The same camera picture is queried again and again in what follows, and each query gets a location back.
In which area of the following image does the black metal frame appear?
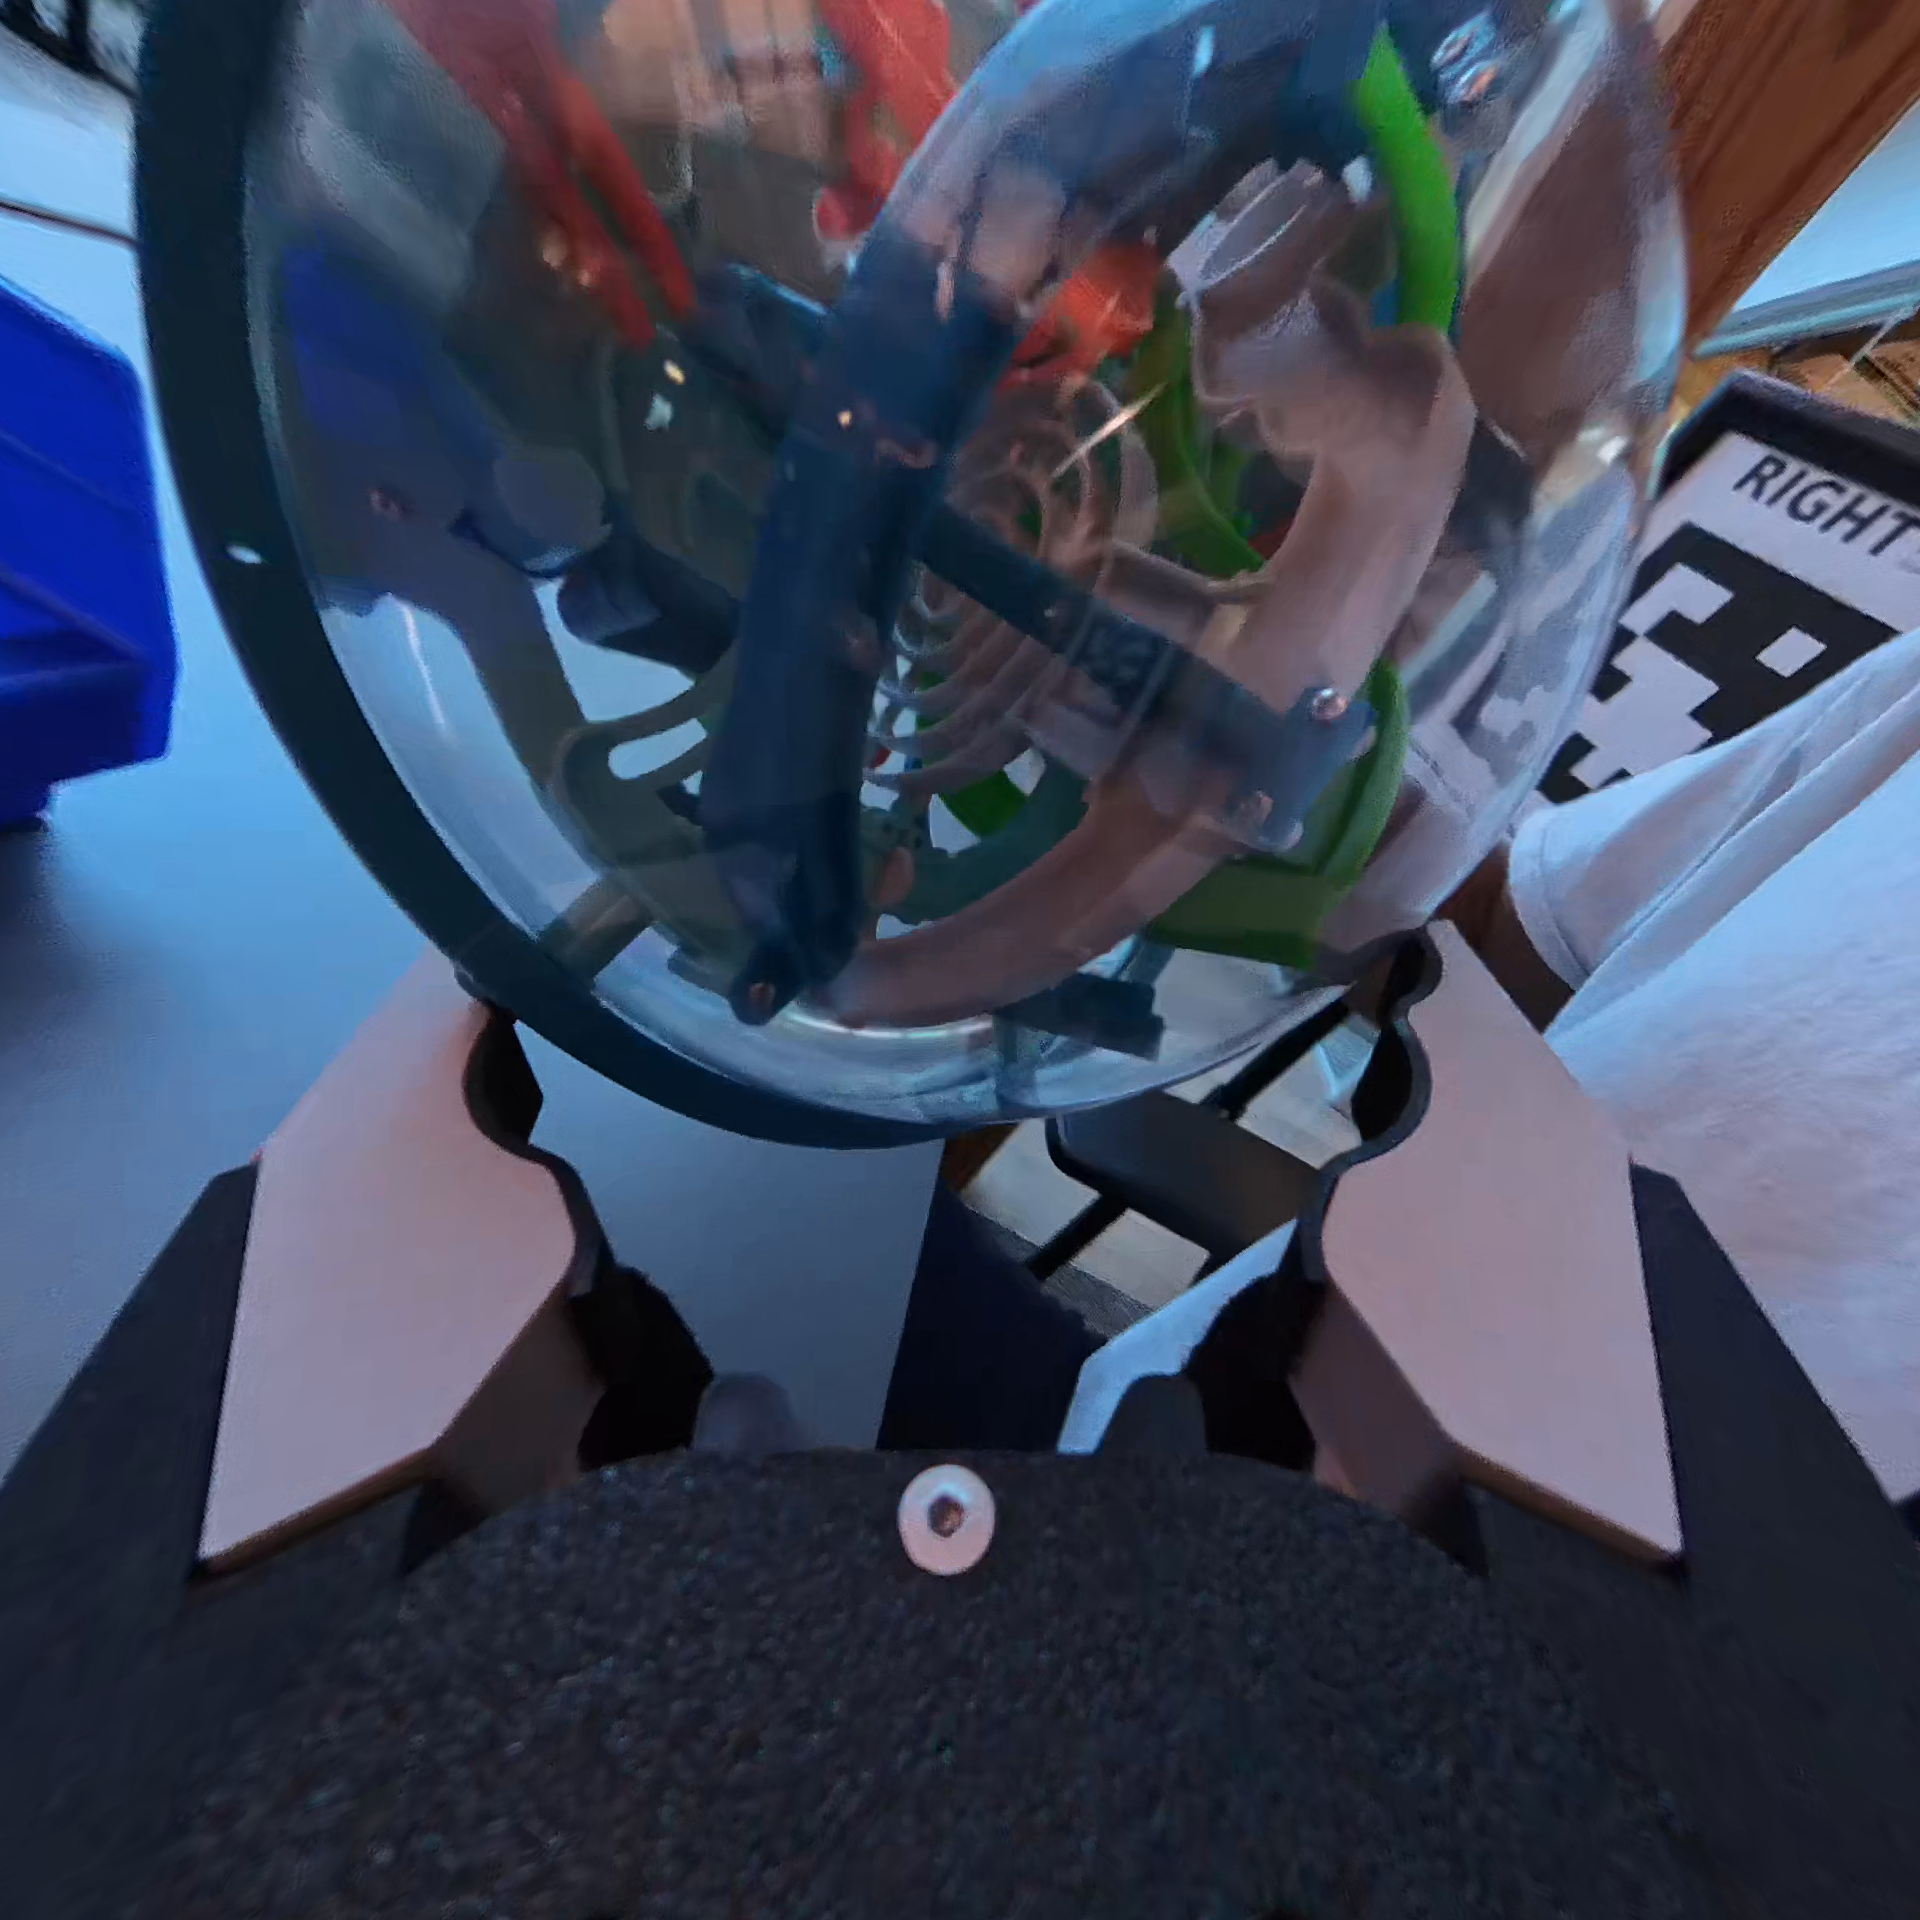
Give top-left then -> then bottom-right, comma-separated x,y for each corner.
1036,989 -> 1382,1277

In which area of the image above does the clear maze ball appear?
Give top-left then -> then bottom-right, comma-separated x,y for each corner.
131,0 -> 1694,1149

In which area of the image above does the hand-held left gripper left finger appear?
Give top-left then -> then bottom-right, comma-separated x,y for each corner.
196,952 -> 709,1571

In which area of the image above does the blue plastic bin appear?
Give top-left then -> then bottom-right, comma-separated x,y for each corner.
0,276 -> 180,828

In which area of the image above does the white cloth sleeve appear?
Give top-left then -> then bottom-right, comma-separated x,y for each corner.
1509,631 -> 1920,1502

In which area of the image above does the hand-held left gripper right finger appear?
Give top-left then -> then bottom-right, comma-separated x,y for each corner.
1199,919 -> 1681,1553

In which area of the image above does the person's right forearm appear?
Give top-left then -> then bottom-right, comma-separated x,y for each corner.
1435,839 -> 1578,1039

